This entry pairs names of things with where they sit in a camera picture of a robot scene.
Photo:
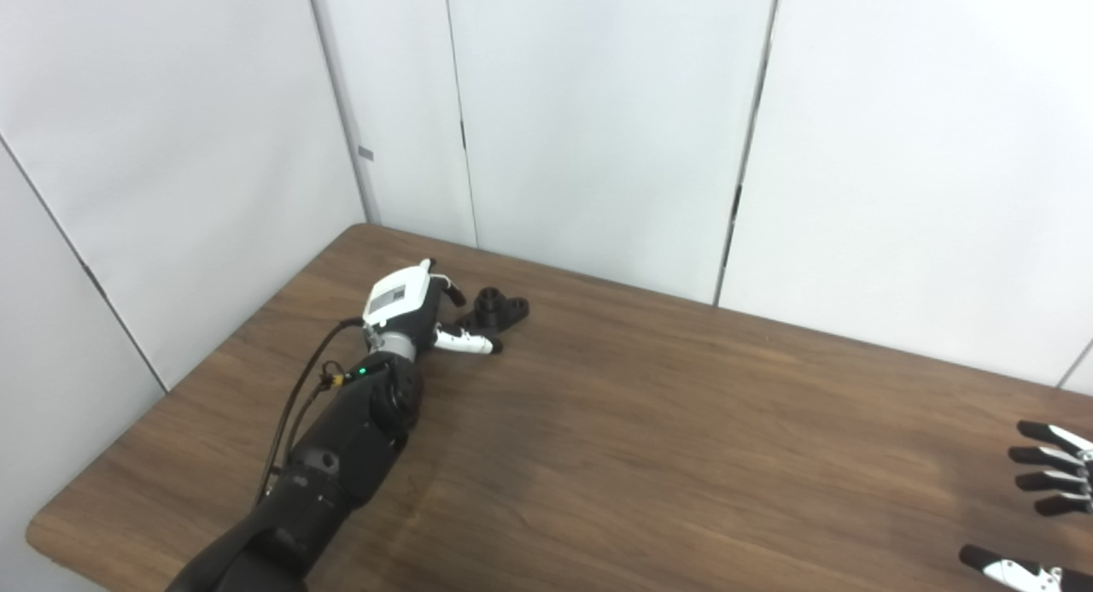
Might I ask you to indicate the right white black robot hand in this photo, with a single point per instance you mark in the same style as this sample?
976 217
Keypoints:
1059 442

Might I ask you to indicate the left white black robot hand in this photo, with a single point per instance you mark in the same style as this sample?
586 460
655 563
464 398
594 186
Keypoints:
397 297

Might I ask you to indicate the black flanged holder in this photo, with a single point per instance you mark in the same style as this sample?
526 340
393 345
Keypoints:
499 310

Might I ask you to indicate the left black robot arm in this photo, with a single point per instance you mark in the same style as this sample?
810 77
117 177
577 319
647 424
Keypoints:
341 464

